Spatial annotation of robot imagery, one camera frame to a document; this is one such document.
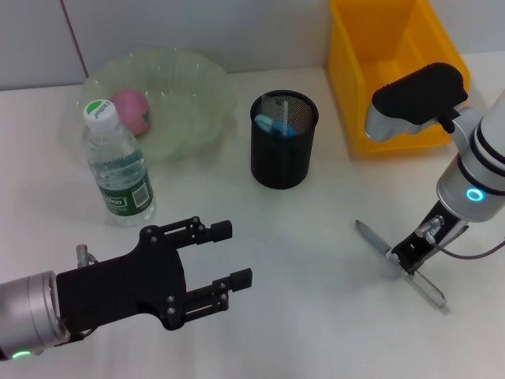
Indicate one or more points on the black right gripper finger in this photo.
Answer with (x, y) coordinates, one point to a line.
(424, 252)
(402, 250)

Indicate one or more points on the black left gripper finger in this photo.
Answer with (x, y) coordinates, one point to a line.
(241, 278)
(221, 230)

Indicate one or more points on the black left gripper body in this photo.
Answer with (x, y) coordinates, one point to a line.
(118, 288)

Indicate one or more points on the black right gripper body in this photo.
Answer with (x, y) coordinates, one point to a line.
(446, 217)

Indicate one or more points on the silver ballpoint pen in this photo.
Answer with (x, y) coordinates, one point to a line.
(371, 236)

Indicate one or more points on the blue scissors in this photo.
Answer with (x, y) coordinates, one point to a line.
(268, 125)

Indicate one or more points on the clear green-label water bottle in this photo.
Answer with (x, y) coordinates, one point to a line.
(118, 169)

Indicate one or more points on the clear plastic ruler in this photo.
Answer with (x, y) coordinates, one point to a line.
(285, 118)

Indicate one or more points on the pink toy peach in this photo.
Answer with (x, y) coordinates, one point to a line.
(132, 110)

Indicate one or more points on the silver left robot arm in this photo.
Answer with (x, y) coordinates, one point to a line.
(27, 312)

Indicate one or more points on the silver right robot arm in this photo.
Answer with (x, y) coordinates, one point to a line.
(473, 173)

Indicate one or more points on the black mesh pen cup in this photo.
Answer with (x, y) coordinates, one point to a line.
(282, 162)

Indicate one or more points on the green glass fruit plate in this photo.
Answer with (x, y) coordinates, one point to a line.
(189, 98)

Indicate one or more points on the yellow plastic bin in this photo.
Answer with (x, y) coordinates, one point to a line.
(355, 79)

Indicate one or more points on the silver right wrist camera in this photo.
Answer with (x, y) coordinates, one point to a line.
(418, 98)

